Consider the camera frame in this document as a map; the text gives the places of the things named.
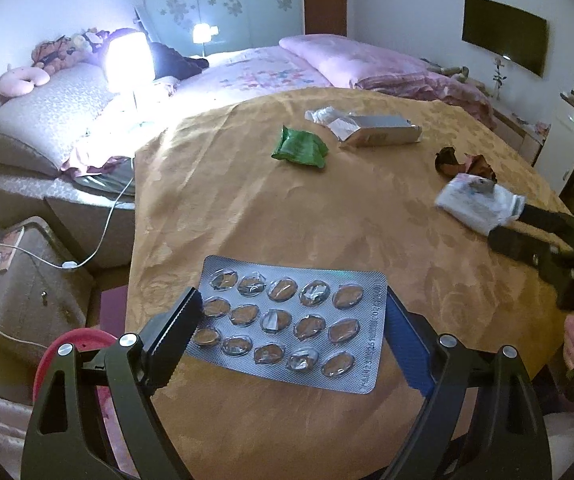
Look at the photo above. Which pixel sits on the grey upholstered nightstand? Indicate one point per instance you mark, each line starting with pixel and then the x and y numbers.
pixel 32 290

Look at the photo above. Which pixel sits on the grey mattress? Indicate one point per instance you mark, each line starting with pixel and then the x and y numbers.
pixel 107 180

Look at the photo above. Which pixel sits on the pink floral bedsheet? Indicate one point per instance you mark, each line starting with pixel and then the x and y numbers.
pixel 247 75

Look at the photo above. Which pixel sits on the white low cabinet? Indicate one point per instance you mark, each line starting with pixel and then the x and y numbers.
pixel 522 132

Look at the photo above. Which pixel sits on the pink quilt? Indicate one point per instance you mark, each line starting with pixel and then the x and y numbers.
pixel 357 65

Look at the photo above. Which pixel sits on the grey patterned headboard cushion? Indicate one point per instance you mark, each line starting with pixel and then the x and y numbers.
pixel 42 120

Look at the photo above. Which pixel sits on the golden floral tablecloth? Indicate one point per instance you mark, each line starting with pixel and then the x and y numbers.
pixel 267 210

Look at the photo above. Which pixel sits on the silver blister pack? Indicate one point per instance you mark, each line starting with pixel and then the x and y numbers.
pixel 287 310

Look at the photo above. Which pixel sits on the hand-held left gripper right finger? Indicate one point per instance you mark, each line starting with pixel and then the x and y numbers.
pixel 409 340

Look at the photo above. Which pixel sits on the orange plush toy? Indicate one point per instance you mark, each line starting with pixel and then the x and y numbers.
pixel 52 52

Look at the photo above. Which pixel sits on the artificial rose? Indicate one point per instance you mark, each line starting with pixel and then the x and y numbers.
pixel 500 72

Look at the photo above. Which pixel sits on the grey upholstered bed frame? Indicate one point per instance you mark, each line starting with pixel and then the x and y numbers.
pixel 67 220

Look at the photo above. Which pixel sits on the colourful book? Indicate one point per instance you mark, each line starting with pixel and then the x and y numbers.
pixel 7 255

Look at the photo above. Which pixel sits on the dark multicolour plush toy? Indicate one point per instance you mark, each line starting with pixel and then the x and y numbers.
pixel 89 41

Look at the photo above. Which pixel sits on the pink neck pillow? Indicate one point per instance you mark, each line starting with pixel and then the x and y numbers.
pixel 17 85

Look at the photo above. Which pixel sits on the black wall television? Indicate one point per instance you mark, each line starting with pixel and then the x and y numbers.
pixel 504 35

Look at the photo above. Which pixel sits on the brown wrapper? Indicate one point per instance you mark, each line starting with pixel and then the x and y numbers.
pixel 454 160

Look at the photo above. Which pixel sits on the white floral sliding wardrobe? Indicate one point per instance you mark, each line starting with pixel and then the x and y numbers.
pixel 247 5

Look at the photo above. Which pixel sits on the small beige doll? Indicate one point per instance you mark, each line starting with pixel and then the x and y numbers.
pixel 452 71

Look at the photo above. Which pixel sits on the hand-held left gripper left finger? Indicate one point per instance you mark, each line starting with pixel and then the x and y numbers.
pixel 172 335

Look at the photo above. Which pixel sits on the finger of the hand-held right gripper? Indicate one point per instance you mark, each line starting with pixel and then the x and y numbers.
pixel 562 222
pixel 517 242

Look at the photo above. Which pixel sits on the purple floor mat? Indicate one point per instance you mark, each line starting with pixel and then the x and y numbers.
pixel 114 310

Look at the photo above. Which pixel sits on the white tissue packet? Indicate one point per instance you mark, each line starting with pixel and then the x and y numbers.
pixel 472 207

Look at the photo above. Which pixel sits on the grey cardboard carton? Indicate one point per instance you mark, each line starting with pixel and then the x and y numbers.
pixel 382 132

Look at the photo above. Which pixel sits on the green snack packet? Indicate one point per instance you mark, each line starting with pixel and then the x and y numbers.
pixel 299 147

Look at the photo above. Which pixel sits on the purple plush cushion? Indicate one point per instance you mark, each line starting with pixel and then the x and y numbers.
pixel 172 62

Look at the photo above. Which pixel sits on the pink plastic wastebasket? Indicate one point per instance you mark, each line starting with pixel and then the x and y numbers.
pixel 84 337

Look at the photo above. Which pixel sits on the white table lamp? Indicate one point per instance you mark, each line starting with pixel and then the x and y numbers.
pixel 129 62

